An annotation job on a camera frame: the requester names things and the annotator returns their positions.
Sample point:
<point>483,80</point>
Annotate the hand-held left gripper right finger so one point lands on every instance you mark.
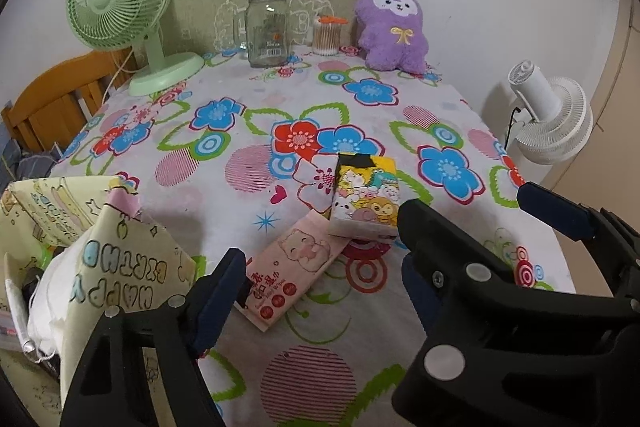
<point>415,302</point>

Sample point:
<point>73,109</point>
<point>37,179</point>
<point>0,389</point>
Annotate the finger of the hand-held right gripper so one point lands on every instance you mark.
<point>555,209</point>
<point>500,332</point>

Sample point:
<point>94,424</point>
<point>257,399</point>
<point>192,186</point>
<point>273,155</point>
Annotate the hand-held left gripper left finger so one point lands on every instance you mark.
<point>220,297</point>

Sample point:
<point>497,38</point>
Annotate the pink wet wipes pack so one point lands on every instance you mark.
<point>295,267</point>

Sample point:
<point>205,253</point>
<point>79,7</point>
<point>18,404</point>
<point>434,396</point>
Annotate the happy birthday gift bag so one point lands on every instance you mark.
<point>130,267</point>

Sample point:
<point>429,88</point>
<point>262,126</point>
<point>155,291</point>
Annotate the yellow cartoon tissue pack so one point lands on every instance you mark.
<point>365,197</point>

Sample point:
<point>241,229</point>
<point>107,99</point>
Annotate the white plastic bag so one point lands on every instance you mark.
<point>45,307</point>

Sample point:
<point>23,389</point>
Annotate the clear plastic packet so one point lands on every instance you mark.
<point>11,332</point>

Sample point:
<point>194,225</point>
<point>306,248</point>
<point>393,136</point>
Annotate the white circulator fan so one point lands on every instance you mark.
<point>550,117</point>

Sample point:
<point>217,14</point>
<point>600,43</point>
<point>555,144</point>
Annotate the beige cabinet door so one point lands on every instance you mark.
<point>615,107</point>

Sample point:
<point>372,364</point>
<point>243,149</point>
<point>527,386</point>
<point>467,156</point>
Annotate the green and orange packet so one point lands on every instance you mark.
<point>45,251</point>

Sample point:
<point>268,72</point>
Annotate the floral tablecloth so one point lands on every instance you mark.
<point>250,117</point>

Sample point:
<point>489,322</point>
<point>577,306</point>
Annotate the blue plaid bedding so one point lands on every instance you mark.
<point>25,157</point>

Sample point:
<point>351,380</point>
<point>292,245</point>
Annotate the purple plush rabbit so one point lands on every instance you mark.
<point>392,32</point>

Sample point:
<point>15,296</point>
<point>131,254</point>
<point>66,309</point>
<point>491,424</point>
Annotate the wooden chair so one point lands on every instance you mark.
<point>50,97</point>

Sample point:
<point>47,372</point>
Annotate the glass jar mug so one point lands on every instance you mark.
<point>267,32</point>

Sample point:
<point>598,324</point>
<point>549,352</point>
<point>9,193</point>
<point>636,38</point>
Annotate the cotton swab jar orange lid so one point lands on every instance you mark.
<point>328,37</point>

